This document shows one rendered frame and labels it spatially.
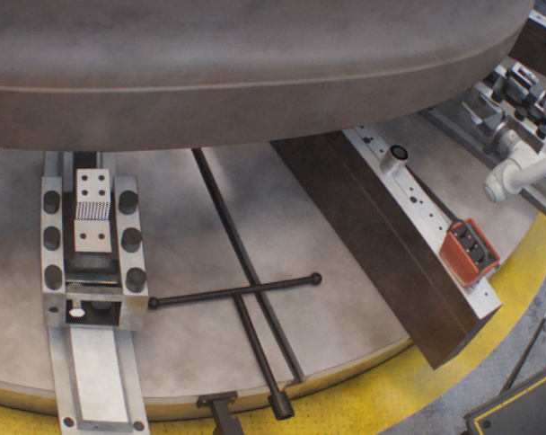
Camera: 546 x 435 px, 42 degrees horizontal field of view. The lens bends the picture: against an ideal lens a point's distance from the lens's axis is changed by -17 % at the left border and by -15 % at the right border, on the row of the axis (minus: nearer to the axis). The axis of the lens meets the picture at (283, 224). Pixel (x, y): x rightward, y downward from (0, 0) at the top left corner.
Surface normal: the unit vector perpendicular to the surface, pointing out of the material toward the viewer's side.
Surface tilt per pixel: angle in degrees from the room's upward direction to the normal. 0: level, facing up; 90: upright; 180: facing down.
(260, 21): 87
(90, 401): 0
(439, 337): 90
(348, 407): 0
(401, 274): 90
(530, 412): 0
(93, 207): 90
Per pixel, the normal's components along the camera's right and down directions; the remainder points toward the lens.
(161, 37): 0.30, 0.59
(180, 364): 0.28, -0.59
